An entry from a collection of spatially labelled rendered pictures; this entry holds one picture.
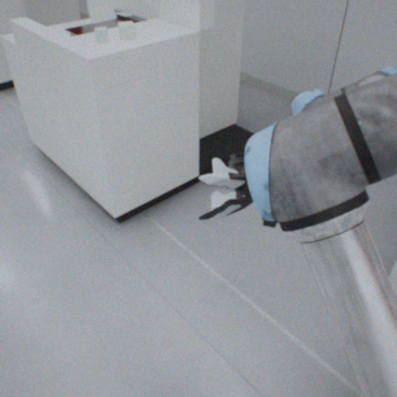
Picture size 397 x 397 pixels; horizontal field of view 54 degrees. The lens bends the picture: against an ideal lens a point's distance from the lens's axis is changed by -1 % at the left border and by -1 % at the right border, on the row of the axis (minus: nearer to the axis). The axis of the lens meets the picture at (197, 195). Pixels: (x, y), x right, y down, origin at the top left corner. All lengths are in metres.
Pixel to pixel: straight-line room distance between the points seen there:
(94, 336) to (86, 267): 0.41
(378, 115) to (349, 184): 0.08
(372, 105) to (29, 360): 1.67
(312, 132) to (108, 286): 1.65
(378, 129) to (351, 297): 0.20
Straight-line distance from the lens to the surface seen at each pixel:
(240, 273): 2.03
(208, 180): 0.72
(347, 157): 0.47
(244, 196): 0.80
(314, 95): 0.90
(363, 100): 0.48
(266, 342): 1.82
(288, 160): 0.47
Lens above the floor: 1.53
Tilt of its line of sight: 38 degrees down
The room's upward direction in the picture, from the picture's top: straight up
